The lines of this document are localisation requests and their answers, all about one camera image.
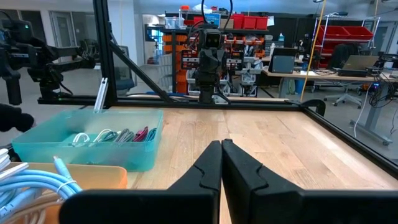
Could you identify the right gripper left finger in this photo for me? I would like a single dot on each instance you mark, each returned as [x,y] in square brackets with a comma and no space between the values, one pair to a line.
[202,177]

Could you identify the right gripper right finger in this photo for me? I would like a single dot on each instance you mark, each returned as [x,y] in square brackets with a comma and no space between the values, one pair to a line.
[242,180]

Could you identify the black neighbouring robot arm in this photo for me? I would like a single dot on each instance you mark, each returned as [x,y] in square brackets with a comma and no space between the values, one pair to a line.
[28,59]

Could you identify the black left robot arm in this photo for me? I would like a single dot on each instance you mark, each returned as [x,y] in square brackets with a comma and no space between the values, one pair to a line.
[212,62]

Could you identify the orange translucent plastic bin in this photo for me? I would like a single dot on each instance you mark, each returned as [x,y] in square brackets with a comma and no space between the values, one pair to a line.
[96,175]

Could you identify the green translucent plastic bin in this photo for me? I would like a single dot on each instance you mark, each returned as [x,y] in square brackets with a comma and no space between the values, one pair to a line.
[90,152]

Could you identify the grey blue equipment case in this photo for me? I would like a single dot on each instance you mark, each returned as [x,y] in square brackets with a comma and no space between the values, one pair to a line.
[282,62]

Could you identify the silver aluminium bar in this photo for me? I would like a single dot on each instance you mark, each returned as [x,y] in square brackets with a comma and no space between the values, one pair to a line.
[101,93]

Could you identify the parts shelf with bins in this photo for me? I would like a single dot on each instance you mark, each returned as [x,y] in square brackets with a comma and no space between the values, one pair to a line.
[248,46]

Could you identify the wooden table grey legs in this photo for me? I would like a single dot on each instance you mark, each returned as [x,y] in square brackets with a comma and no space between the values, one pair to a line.
[329,76]

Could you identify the black office chair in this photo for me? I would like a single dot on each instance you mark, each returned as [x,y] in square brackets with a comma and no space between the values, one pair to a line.
[342,71]

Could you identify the grey laptop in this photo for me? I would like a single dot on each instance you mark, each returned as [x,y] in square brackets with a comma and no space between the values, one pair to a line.
[357,63]

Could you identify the white rack red bins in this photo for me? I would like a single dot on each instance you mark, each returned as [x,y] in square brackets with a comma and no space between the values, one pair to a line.
[345,34]

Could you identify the black rounded object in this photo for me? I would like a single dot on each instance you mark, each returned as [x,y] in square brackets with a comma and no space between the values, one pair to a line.
[14,118]

